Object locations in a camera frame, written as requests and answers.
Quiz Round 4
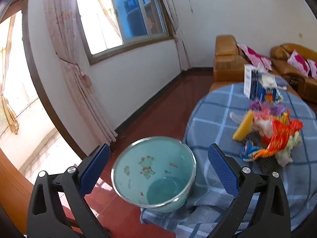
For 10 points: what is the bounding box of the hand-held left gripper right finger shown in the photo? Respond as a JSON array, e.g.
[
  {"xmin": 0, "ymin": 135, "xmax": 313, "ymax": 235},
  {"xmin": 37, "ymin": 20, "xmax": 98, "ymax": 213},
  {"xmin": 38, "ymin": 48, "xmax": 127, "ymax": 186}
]
[{"xmin": 207, "ymin": 143, "xmax": 291, "ymax": 238}]

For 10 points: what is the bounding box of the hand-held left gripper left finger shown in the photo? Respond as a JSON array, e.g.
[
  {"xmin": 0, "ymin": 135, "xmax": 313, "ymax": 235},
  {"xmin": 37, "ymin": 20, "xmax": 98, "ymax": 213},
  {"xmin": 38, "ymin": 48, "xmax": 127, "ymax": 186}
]
[{"xmin": 27, "ymin": 143, "xmax": 111, "ymax": 238}]

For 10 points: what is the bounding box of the blue white striped wrapper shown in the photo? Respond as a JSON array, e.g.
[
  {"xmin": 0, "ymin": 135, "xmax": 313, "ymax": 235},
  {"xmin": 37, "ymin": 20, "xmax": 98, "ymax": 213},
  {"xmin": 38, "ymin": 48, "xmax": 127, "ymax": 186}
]
[{"xmin": 240, "ymin": 141, "xmax": 260, "ymax": 163}]

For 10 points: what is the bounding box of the teal enamel bowl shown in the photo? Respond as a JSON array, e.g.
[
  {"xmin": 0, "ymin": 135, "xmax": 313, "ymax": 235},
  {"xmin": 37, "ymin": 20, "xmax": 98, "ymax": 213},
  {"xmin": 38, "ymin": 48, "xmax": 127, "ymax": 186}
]
[{"xmin": 111, "ymin": 136, "xmax": 197, "ymax": 214}]

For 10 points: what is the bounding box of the clear plastic wrapper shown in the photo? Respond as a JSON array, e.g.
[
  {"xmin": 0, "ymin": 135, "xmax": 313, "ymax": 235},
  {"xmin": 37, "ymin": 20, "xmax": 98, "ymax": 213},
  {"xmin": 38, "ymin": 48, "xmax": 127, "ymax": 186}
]
[{"xmin": 229, "ymin": 111, "xmax": 248, "ymax": 126}]

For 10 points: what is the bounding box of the orange red snack wrapper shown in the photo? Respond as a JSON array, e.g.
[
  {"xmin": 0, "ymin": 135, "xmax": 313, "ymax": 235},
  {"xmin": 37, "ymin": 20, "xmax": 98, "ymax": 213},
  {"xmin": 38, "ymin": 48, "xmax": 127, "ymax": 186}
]
[{"xmin": 254, "ymin": 119, "xmax": 305, "ymax": 159}]

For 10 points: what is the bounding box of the purple snack wrapper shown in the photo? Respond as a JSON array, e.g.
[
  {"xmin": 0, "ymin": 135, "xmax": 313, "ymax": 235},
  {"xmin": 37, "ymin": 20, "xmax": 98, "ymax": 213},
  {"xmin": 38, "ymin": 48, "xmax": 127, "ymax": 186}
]
[{"xmin": 249, "ymin": 100, "xmax": 288, "ymax": 119}]

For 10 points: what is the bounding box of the blue plaid tablecloth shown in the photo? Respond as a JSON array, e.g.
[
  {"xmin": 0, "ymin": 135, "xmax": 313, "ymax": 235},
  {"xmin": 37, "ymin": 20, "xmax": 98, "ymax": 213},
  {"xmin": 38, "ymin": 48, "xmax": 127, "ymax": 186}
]
[{"xmin": 140, "ymin": 76, "xmax": 317, "ymax": 238}]

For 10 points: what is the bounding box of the brown wooden door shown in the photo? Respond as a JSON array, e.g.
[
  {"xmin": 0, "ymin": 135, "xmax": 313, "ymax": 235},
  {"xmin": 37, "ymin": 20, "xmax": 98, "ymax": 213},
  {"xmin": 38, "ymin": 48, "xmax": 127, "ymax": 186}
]
[{"xmin": 0, "ymin": 149, "xmax": 35, "ymax": 204}]

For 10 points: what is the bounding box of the blue carton with orange label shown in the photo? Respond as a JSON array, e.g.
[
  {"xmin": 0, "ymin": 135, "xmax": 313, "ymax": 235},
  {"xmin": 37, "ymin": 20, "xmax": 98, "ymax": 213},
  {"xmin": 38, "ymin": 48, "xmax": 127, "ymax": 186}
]
[{"xmin": 255, "ymin": 72, "xmax": 279, "ymax": 105}]

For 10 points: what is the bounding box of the wide pink curtain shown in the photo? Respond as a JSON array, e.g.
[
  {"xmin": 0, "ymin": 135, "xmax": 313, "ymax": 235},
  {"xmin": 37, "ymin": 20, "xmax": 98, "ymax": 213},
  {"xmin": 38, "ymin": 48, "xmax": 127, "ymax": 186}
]
[{"xmin": 43, "ymin": 0, "xmax": 118, "ymax": 143}]

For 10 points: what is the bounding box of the tall white blue carton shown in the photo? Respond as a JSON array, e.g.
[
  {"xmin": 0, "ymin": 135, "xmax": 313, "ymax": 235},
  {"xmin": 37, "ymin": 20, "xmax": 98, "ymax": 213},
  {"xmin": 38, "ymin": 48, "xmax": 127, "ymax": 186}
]
[{"xmin": 243, "ymin": 64, "xmax": 259, "ymax": 99}]

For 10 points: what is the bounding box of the yellow sheer curtain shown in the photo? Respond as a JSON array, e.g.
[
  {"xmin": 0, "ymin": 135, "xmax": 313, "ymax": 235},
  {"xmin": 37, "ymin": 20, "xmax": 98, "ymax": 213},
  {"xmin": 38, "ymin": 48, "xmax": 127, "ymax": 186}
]
[{"xmin": 0, "ymin": 12, "xmax": 20, "ymax": 135}]

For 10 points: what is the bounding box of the orange leather armchair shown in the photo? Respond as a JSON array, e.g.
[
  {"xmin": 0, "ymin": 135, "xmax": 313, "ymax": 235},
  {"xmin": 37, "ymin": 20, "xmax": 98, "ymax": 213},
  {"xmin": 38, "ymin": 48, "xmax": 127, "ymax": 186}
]
[{"xmin": 209, "ymin": 35, "xmax": 273, "ymax": 93}]

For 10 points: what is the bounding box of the pink floral pillow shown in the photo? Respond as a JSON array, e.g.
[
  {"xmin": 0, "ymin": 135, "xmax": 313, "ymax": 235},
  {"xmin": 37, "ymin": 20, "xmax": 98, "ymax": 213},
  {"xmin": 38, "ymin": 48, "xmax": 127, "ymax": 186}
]
[
  {"xmin": 307, "ymin": 59, "xmax": 317, "ymax": 78},
  {"xmin": 287, "ymin": 50, "xmax": 311, "ymax": 76},
  {"xmin": 236, "ymin": 44, "xmax": 273, "ymax": 71}
]

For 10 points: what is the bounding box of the orange leather sofa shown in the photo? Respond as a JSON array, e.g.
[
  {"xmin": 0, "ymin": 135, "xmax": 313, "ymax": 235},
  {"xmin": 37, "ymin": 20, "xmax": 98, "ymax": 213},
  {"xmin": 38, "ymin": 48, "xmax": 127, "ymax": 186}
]
[{"xmin": 270, "ymin": 43, "xmax": 317, "ymax": 102}]

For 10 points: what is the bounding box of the narrow pink curtain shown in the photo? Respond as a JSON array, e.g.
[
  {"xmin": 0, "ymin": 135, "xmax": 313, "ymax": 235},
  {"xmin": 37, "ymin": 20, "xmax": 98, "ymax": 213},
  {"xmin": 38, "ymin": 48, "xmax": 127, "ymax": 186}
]
[{"xmin": 155, "ymin": 0, "xmax": 191, "ymax": 71}]

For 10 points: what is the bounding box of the dark wooden door frame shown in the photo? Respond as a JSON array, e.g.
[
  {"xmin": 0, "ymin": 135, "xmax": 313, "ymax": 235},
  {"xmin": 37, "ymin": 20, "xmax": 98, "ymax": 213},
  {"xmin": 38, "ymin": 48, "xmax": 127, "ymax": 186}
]
[{"xmin": 0, "ymin": 0, "xmax": 107, "ymax": 160}]

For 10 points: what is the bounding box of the window with aluminium frame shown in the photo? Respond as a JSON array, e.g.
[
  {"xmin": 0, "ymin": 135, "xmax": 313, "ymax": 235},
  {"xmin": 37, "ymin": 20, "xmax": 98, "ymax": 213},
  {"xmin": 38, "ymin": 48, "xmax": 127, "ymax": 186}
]
[{"xmin": 71, "ymin": 0, "xmax": 175, "ymax": 66}]

